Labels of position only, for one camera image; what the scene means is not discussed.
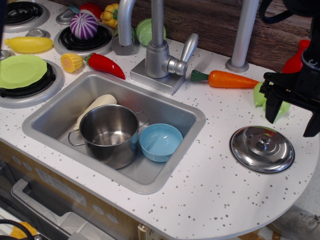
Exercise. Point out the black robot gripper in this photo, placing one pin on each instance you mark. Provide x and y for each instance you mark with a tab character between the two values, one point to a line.
301	89

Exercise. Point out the steel pot lid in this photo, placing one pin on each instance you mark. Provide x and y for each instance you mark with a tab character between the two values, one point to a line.
262	149

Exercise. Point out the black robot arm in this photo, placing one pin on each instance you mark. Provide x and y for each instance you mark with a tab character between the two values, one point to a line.
304	8

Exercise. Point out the stainless steel pot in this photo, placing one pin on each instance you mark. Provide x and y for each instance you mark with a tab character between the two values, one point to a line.
110	134

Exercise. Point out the green toy broccoli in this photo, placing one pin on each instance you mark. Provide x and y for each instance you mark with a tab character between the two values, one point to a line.
284	108

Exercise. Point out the light green toy pear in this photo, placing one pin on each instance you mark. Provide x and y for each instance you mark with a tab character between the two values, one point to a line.
258	97

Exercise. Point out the red toy sauce bottle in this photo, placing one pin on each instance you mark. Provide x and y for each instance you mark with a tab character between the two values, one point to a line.
294	64

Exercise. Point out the orange toy carrot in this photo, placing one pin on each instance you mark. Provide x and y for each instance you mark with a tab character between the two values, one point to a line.
222	79

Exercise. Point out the light blue bowl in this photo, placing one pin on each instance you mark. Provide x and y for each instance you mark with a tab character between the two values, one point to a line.
159	141

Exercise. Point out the silver toy faucet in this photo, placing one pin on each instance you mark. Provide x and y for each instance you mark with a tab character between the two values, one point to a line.
159	70

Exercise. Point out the green toy cabbage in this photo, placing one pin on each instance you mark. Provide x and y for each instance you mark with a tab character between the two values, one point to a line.
144	31

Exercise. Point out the white toy daikon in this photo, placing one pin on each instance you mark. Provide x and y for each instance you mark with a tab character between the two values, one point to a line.
106	99

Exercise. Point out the red toy chili pepper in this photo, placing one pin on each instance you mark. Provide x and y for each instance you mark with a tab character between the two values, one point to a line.
102	63

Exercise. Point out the yellow toy bell pepper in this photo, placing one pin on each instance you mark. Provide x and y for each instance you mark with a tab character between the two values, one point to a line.
109	16

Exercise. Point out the purple toy onion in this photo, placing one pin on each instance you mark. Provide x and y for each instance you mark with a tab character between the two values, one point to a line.
83	26

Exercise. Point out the yellow toy corn piece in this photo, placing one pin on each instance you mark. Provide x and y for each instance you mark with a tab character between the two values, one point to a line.
71	62

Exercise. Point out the back right stove burner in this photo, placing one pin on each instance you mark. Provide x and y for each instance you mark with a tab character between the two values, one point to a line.
65	42

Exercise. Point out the silver sink basin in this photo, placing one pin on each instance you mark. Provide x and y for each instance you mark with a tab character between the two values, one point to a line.
52	122

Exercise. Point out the silver stove knob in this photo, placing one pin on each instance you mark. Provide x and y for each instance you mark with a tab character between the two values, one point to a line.
38	32
65	17
4	54

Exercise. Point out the toy oven door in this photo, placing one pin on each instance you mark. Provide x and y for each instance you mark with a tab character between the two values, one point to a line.
59	211

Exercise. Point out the light green plate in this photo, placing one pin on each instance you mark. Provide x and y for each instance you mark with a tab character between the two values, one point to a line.
21	71

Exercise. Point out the yellow toy banana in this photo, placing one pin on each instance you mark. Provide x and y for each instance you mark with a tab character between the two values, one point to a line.
29	44

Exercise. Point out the back left stove burner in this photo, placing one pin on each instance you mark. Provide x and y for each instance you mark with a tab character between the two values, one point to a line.
22	16

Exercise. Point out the yellow object under counter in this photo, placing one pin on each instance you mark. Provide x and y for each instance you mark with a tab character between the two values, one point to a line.
19	234

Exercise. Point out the right silver post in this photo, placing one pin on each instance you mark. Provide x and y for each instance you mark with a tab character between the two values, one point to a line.
238	62

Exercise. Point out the silver post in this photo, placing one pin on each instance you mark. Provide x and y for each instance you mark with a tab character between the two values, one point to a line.
123	43
238	62

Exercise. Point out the left silver post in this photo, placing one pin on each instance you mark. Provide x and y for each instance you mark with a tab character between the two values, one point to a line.
123	43

